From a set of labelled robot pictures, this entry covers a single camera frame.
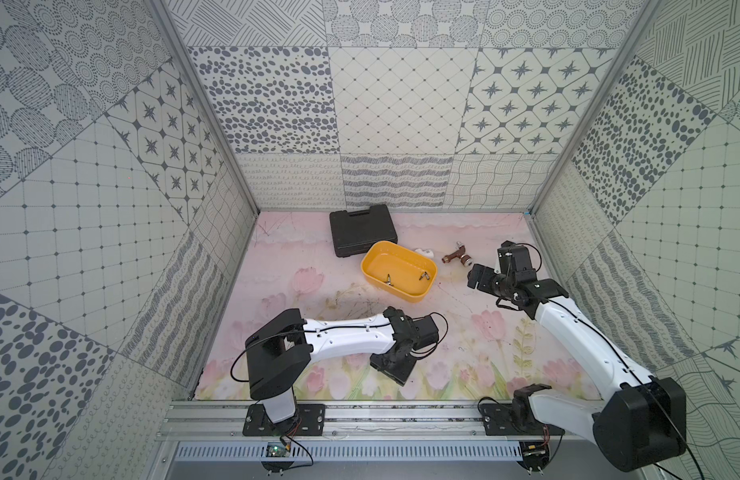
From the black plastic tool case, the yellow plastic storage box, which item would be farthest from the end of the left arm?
the black plastic tool case

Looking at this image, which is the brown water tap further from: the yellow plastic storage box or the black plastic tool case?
the black plastic tool case

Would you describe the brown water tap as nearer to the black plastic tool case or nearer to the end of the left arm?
the black plastic tool case

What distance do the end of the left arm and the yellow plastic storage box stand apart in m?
0.27

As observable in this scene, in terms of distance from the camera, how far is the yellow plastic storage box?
967 millimetres

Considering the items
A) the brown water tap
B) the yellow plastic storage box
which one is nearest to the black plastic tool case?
the yellow plastic storage box

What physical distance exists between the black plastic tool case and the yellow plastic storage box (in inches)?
1.5

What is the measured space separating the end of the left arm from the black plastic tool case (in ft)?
1.38

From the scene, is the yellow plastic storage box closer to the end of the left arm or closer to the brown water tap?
the brown water tap

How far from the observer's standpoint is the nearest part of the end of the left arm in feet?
1.89

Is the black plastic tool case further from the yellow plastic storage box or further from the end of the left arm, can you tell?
the end of the left arm

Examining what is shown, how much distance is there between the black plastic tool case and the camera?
1051 millimetres
